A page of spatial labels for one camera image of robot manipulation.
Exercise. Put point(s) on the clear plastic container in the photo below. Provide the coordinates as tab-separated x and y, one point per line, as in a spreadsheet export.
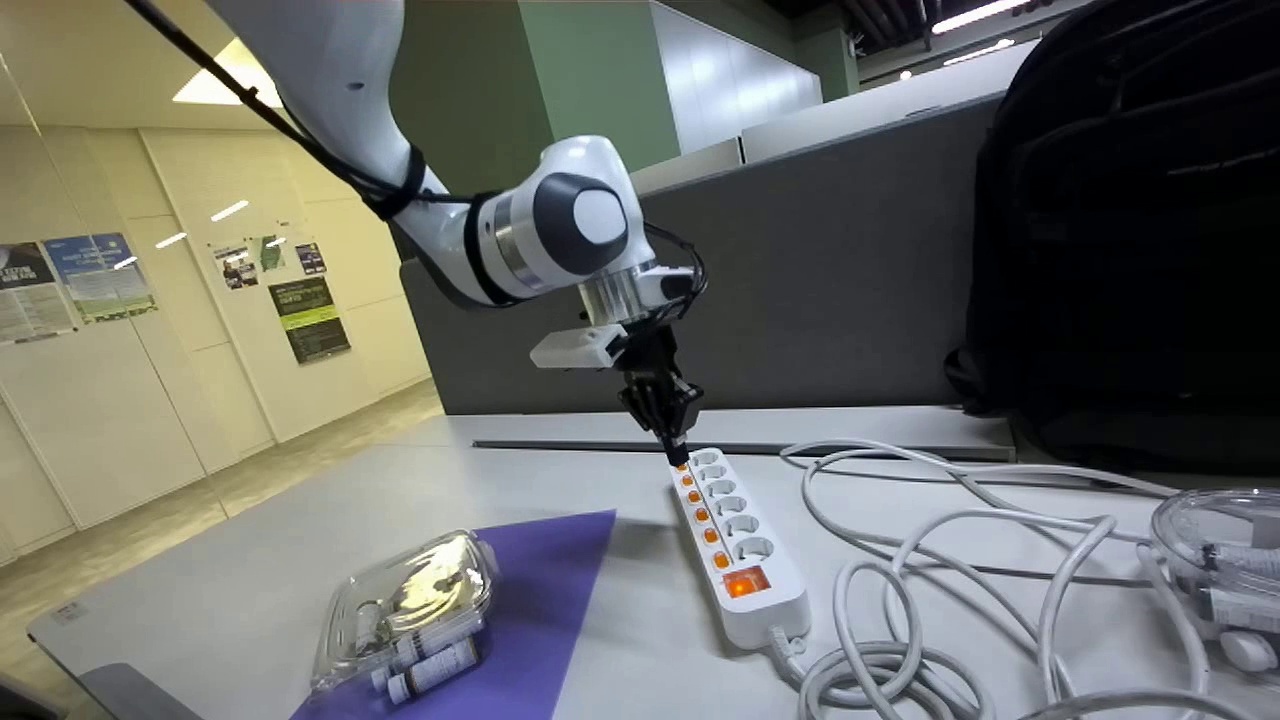
401	613

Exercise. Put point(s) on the black green wall poster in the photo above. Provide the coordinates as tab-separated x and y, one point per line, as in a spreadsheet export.
309	321

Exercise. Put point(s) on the long ceiling light strip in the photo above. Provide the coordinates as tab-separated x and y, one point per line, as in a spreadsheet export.
981	15

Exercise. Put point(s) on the white adapter block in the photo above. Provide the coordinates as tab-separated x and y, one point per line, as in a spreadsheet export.
441	656

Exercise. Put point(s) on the grey white wall poster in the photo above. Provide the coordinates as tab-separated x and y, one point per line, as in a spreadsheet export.
31	294

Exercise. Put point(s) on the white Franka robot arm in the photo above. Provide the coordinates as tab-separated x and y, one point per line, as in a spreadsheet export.
532	224

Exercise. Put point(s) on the grey desk partition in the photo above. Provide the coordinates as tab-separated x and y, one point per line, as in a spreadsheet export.
801	280

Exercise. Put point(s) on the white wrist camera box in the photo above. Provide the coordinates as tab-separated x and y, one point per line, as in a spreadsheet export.
575	349

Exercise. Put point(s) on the black backpack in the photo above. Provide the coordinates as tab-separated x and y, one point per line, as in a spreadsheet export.
1135	240

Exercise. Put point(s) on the blue green wall poster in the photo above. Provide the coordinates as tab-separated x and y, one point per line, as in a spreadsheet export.
104	278

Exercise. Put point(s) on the small green wall poster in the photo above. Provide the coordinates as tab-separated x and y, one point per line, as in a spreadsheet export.
269	255

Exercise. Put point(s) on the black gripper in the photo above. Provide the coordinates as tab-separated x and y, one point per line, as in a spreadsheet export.
644	349

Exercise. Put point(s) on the green column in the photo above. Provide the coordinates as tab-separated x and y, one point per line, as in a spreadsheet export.
587	65

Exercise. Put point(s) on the small photo wall poster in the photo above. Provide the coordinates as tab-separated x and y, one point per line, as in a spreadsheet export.
236	269

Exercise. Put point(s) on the small dark wall poster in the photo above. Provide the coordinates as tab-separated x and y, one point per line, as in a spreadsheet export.
309	258

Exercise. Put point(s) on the white power strip orange switches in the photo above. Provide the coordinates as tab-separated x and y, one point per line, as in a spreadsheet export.
736	544

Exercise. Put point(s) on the clear bag with white charger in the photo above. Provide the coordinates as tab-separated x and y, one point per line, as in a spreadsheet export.
1224	573

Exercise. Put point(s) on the rectangular ceiling light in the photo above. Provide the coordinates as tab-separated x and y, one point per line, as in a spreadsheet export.
221	83

